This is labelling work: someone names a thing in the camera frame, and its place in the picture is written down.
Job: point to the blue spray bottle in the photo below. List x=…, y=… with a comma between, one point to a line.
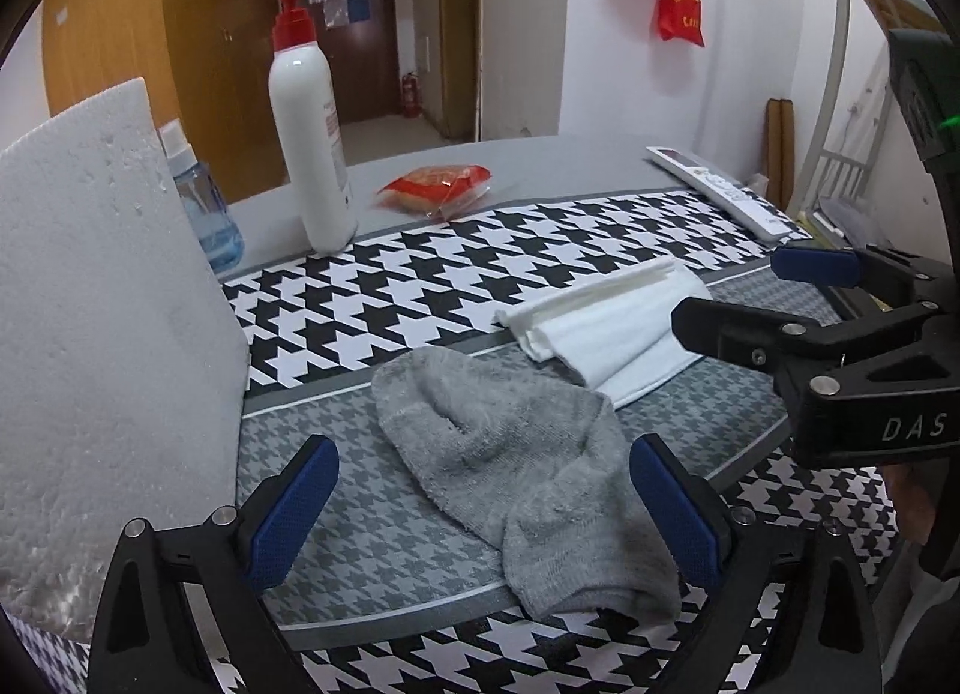
x=206, y=214

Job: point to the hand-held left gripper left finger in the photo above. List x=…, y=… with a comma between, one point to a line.
x=292, y=514

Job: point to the white pump bottle red cap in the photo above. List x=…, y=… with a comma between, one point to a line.
x=311, y=131

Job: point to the white foam box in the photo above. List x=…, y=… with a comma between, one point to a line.
x=97, y=334

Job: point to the blue paper notice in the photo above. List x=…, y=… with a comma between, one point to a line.
x=360, y=7

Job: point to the wooden sticks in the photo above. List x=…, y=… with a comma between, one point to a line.
x=778, y=146

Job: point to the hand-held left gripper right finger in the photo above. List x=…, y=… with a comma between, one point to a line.
x=675, y=514

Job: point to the white metal bed frame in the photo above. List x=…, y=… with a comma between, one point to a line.
x=836, y=63

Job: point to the red snack packet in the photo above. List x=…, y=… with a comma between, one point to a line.
x=435, y=187

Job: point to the white remote control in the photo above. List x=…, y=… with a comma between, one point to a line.
x=720, y=191

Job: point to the white towel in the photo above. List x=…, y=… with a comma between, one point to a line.
x=615, y=334

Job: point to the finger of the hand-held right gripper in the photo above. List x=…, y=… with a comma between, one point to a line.
x=814, y=265
x=720, y=326

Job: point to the wooden wardrobe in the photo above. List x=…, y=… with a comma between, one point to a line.
x=112, y=41

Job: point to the houndstooth tablecloth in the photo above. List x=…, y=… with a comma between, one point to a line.
x=420, y=289

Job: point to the red fire extinguisher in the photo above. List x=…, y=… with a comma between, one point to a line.
x=411, y=97

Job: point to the grey sock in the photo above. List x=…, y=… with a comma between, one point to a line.
x=525, y=469

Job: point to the dark brown door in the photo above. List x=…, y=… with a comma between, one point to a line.
x=367, y=71

